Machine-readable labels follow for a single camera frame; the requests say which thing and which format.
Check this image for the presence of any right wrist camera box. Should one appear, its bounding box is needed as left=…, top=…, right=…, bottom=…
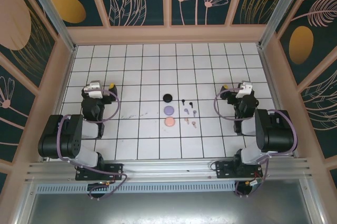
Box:
left=235, top=80, right=254, bottom=99

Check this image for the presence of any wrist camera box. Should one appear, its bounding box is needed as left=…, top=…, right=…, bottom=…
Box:
left=235, top=80, right=254, bottom=99
left=83, top=80, right=103, bottom=98

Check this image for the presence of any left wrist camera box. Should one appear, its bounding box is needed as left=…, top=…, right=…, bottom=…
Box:
left=83, top=80, right=103, bottom=98

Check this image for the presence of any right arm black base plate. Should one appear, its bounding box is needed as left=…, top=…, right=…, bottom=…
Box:
left=215, top=161, right=264, bottom=180

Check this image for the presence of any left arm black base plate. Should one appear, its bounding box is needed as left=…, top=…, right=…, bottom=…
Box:
left=75, top=163, right=124, bottom=181

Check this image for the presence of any aluminium frame post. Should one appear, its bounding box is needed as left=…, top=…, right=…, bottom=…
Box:
left=21, top=0, right=77, bottom=53
left=257, top=0, right=302, bottom=50

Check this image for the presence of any aluminium mounting rail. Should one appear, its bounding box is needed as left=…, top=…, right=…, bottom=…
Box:
left=25, top=157, right=313, bottom=186

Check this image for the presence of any grey slotted cable duct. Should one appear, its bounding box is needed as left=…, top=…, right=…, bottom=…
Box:
left=35, top=183, right=237, bottom=195

